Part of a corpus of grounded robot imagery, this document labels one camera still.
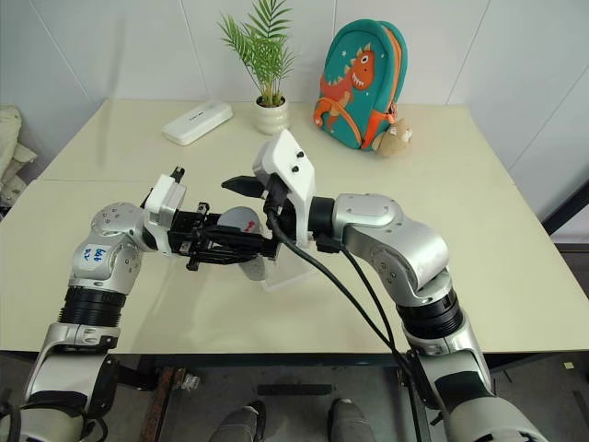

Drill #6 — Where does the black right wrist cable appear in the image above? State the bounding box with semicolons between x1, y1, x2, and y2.
262;177;415;383

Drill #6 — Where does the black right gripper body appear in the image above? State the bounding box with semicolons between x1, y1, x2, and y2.
262;177;300;234

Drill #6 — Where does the clear plastic box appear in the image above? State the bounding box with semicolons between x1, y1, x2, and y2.
260;243;319;292

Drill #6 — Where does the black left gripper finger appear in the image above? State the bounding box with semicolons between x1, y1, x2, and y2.
204;221;273;244
197;242;280;273

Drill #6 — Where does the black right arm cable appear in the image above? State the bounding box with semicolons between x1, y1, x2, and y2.
316;233;444;415

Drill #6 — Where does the black slanted metal bar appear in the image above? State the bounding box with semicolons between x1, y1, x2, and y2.
541;178;589;240

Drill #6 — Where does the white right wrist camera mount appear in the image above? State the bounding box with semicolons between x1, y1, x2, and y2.
251;128;318;245

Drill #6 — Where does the dark table frame rail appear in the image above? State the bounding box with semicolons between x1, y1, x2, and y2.
0;350;589;370

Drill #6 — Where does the white rectangular case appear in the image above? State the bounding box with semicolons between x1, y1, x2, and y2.
161;99;234;147

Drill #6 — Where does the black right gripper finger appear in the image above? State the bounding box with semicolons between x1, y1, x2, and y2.
220;174;265;201

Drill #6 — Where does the teal dinosaur backpack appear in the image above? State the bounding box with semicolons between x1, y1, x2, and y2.
313;17;410;151

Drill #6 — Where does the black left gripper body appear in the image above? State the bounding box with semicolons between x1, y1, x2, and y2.
167;201;214;272

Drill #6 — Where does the cream crumpled cloth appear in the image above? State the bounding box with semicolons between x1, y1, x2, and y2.
0;104;39;209

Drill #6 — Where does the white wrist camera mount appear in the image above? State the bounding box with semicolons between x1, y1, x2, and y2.
251;128;318;245
140;173;188;253

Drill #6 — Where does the grey rounded shape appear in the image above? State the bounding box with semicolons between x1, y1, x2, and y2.
216;399;267;442
329;397;377;442

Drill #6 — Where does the white ribbed plant pot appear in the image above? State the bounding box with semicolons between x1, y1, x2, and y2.
251;95;291;136

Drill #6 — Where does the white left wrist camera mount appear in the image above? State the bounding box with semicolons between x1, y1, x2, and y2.
140;173;188;253

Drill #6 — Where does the rusty metal table leg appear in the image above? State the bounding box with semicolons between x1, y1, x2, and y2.
140;366;188;442

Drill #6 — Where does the grey round plastic jar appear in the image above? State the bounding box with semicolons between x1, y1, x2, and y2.
214;205;274;282

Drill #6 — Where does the green artificial palm plant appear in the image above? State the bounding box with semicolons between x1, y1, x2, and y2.
217;0;296;106

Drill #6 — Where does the beige plush toy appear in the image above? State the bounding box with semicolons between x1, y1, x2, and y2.
373;116;416;159

